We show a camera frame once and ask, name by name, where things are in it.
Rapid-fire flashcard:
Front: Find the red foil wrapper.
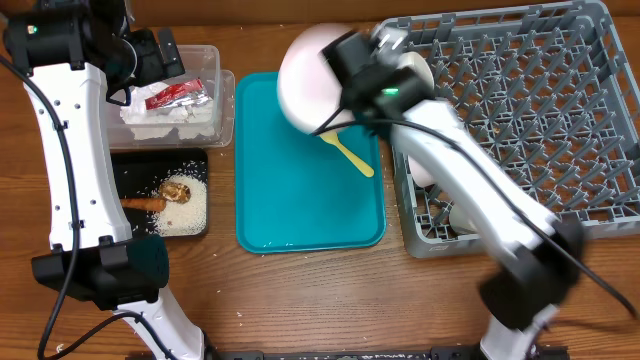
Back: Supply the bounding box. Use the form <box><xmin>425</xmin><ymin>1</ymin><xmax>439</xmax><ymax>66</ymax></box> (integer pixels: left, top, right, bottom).
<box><xmin>145</xmin><ymin>78</ymin><xmax>210</xmax><ymax>110</ymax></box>

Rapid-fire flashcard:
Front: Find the white bowl with food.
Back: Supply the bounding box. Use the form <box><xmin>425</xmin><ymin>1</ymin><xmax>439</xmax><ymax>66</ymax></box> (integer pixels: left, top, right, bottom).
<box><xmin>399</xmin><ymin>52</ymin><xmax>435</xmax><ymax>90</ymax></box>

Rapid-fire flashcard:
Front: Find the white napkin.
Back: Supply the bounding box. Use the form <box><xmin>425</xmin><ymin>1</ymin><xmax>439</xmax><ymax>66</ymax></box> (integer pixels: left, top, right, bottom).
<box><xmin>119</xmin><ymin>82</ymin><xmax>215</xmax><ymax>140</ymax></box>

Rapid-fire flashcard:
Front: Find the large white plate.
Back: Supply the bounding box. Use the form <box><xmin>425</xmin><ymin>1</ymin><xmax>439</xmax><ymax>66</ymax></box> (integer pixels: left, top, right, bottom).
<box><xmin>277</xmin><ymin>23</ymin><xmax>350</xmax><ymax>134</ymax></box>

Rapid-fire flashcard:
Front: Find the yellow plastic spoon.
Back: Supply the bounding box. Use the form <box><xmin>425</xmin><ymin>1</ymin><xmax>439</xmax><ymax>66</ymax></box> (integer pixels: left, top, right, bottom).
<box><xmin>320</xmin><ymin>131</ymin><xmax>375</xmax><ymax>178</ymax></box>

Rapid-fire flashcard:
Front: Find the brown food lump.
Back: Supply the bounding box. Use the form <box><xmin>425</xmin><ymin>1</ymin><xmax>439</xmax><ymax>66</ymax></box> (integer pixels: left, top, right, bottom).
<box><xmin>158</xmin><ymin>181</ymin><xmax>191</xmax><ymax>204</ymax></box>

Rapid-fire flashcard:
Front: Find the orange carrot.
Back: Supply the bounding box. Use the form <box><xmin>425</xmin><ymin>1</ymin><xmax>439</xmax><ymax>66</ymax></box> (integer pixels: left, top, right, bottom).
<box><xmin>120</xmin><ymin>198</ymin><xmax>167</xmax><ymax>212</ymax></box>

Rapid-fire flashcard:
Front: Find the white plastic cup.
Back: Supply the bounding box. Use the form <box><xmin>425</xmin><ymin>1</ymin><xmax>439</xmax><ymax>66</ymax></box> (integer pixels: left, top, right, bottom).
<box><xmin>449</xmin><ymin>204</ymin><xmax>477</xmax><ymax>235</ymax></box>

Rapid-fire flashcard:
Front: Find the pile of white rice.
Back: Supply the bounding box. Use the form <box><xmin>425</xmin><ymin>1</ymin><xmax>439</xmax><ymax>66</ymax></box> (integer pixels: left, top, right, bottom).
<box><xmin>119</xmin><ymin>159</ymin><xmax>209</xmax><ymax>238</ymax></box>

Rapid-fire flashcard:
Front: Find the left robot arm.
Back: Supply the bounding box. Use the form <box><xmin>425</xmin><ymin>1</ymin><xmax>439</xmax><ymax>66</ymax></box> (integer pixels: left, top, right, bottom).
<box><xmin>1</xmin><ymin>0</ymin><xmax>216</xmax><ymax>359</ymax></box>

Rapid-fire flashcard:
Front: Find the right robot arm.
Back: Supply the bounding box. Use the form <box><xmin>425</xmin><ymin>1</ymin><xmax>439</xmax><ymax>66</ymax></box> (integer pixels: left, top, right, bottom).
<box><xmin>321</xmin><ymin>31</ymin><xmax>585</xmax><ymax>359</ymax></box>

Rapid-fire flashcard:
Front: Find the grey dishwasher rack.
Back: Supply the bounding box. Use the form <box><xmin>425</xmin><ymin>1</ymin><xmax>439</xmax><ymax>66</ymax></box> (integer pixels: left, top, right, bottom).
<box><xmin>385</xmin><ymin>1</ymin><xmax>639</xmax><ymax>239</ymax></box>

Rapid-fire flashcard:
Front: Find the clear plastic bin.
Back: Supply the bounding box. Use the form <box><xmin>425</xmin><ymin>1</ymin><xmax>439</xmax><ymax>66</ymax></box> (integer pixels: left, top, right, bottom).
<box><xmin>106</xmin><ymin>45</ymin><xmax>235</xmax><ymax>149</ymax></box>

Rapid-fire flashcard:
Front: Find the black plastic tray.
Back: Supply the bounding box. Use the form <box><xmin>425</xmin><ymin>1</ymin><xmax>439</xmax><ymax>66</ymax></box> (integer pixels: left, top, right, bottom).
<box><xmin>109</xmin><ymin>147</ymin><xmax>210</xmax><ymax>239</ymax></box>

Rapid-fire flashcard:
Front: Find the teal serving tray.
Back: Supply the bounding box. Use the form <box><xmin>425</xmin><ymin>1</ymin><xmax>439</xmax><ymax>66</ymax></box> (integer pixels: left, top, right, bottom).
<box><xmin>235</xmin><ymin>72</ymin><xmax>387</xmax><ymax>254</ymax></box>

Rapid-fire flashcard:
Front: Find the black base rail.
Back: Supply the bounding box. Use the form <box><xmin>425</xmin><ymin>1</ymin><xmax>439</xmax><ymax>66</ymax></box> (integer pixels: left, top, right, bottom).
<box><xmin>124</xmin><ymin>344</ymin><xmax>571</xmax><ymax>360</ymax></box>

